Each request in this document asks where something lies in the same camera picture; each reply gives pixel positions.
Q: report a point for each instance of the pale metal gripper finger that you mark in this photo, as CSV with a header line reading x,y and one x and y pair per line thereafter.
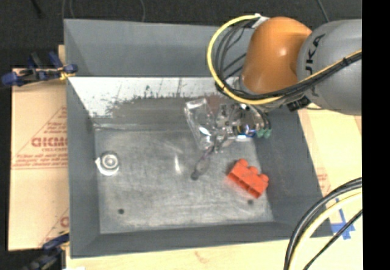
x,y
201,165

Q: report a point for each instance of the clear plastic cup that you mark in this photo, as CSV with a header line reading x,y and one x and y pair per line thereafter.
x,y
196,116

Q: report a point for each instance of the orange toy brick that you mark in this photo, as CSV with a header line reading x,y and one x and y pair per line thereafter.
x,y
248,178

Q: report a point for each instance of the grey metal bin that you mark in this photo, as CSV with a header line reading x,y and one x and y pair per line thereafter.
x,y
152,177

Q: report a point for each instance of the white round cap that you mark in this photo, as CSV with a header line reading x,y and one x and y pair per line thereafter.
x,y
107,162

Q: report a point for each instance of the brown cardboard board red print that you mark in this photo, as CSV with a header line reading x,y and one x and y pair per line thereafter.
x,y
36,116

